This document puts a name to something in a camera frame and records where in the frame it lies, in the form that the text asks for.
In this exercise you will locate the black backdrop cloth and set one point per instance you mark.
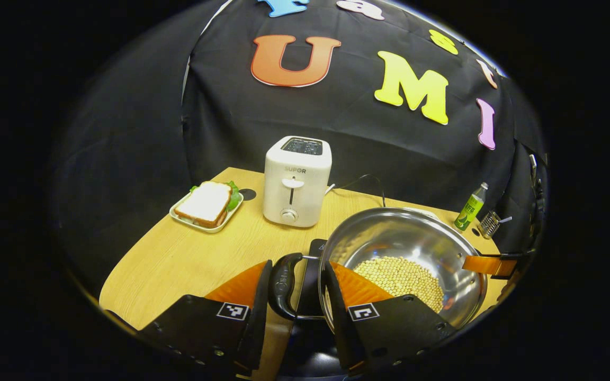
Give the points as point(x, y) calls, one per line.
point(231, 116)

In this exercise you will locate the black table grommet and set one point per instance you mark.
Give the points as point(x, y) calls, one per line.
point(247, 194)

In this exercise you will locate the white toaster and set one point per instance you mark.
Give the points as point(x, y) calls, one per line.
point(297, 180)

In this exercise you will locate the black induction cooktop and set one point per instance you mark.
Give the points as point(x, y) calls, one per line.
point(313, 275)

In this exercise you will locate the white bread sandwich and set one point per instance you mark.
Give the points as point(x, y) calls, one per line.
point(204, 203)

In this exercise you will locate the white rectangular plate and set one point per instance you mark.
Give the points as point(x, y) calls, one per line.
point(199, 227)

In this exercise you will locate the stainless steel pot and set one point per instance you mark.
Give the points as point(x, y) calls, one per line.
point(389, 233)

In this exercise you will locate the green label plastic bottle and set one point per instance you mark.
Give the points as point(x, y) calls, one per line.
point(470, 209)

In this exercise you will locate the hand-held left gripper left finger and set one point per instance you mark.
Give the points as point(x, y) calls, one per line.
point(260, 317)

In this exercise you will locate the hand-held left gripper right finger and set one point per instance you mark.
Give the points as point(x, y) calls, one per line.
point(339, 317)

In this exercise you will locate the pile of soybeans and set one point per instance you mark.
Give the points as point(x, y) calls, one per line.
point(400, 275)

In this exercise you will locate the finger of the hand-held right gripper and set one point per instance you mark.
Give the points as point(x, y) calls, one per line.
point(487, 264)

